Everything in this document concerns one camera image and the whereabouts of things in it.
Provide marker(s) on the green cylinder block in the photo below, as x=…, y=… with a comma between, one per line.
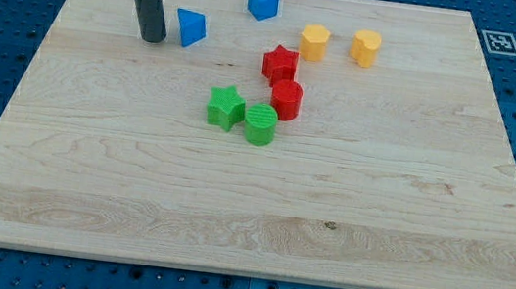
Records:
x=260, y=124

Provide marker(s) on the red star block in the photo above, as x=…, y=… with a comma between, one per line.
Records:
x=280, y=64

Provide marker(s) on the yellow hexagon block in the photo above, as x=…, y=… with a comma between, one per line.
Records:
x=314, y=40

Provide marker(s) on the light wooden board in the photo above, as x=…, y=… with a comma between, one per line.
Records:
x=397, y=176

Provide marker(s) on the blue cube block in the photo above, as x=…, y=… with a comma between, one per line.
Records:
x=263, y=9

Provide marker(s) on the blue triangle block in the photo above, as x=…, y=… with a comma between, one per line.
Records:
x=192, y=27

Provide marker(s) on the yellow heart block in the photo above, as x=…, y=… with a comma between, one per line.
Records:
x=365, y=47

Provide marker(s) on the green star block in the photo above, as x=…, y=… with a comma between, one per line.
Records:
x=226, y=107

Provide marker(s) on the red cylinder block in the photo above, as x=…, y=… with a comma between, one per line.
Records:
x=286, y=98

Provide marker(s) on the white fiducial marker tag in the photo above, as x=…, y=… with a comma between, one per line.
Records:
x=499, y=42

